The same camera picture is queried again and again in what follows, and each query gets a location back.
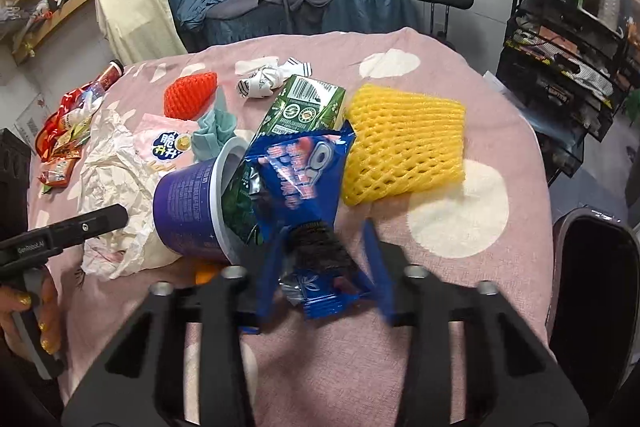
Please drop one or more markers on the cream cloth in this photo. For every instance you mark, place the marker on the cream cloth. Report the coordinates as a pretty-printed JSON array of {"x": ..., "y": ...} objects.
[{"x": 135, "y": 17}]

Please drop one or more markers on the person's left hand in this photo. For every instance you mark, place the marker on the person's left hand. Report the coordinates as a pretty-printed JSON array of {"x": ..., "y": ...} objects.
[{"x": 47, "y": 322}]

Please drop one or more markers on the white wrapping paper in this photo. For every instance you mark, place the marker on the white wrapping paper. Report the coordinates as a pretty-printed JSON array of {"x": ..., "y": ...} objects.
[{"x": 110, "y": 167}]

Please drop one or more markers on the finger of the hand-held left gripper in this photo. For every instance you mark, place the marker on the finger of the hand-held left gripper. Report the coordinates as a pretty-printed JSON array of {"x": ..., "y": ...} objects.
[{"x": 90, "y": 224}]

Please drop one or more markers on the green drink carton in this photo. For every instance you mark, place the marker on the green drink carton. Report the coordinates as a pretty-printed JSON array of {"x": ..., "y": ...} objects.
[{"x": 300, "y": 107}]

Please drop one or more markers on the blue cookie wrapper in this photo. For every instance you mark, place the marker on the blue cookie wrapper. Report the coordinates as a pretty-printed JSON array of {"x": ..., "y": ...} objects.
[{"x": 300, "y": 172}]

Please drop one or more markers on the pile of snack wrappers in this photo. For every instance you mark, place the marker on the pile of snack wrappers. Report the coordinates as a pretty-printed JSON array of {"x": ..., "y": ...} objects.
[{"x": 60, "y": 157}]

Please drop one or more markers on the black crate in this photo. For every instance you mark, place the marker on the black crate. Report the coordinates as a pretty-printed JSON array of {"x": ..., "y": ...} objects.
[{"x": 12, "y": 182}]

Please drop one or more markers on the pink snack packet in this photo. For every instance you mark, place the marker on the pink snack packet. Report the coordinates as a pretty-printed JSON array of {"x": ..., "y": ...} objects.
[{"x": 160, "y": 132}]

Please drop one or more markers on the red foam fruit net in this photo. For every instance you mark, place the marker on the red foam fruit net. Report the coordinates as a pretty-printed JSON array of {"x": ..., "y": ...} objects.
[{"x": 190, "y": 97}]

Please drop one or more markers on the white paper sheet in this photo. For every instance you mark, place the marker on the white paper sheet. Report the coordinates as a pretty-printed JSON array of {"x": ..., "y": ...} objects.
[{"x": 494, "y": 81}]

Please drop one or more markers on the purple plastic cup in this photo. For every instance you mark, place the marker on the purple plastic cup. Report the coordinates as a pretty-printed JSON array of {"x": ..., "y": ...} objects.
[{"x": 185, "y": 207}]

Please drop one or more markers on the wall sign with code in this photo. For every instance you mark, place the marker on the wall sign with code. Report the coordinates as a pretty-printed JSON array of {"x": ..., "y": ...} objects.
[{"x": 32, "y": 119}]

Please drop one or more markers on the yellow foam fruit net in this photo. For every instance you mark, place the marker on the yellow foam fruit net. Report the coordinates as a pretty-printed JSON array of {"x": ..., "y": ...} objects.
[{"x": 400, "y": 142}]

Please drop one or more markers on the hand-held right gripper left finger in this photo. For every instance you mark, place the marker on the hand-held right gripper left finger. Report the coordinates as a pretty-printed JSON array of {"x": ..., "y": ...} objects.
[{"x": 272, "y": 272}]

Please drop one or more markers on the white printed paper bag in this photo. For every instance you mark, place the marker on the white printed paper bag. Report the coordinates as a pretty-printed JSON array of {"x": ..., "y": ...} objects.
[{"x": 260, "y": 82}]

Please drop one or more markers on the clear bottle with red cap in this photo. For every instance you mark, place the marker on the clear bottle with red cap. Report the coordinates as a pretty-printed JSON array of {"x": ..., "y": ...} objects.
[{"x": 111, "y": 72}]

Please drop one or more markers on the massage bed with blue cover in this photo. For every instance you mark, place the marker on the massage bed with blue cover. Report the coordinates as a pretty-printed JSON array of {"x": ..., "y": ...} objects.
[{"x": 360, "y": 12}]

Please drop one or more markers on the dark trash bin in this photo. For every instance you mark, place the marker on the dark trash bin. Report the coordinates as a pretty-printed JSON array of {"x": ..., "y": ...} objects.
[{"x": 600, "y": 307}]

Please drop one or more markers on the black metal storage cart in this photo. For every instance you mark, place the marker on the black metal storage cart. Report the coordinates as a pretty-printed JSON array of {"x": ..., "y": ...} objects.
[{"x": 550, "y": 72}]

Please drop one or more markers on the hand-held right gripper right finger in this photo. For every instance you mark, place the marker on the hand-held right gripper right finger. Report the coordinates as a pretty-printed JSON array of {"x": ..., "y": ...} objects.
[{"x": 376, "y": 267}]

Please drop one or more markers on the teal cloth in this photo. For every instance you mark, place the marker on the teal cloth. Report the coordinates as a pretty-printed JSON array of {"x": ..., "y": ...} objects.
[{"x": 215, "y": 132}]

